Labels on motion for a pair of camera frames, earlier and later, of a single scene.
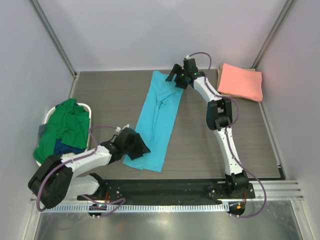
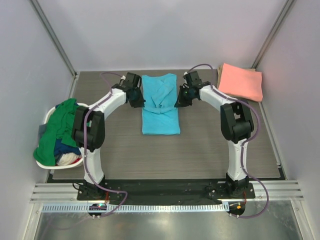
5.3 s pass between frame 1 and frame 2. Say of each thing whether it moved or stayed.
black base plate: stayed
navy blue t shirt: stayed
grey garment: stayed
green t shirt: stayed
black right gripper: moved
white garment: stayed
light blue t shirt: moved
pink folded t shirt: stayed
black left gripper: moved
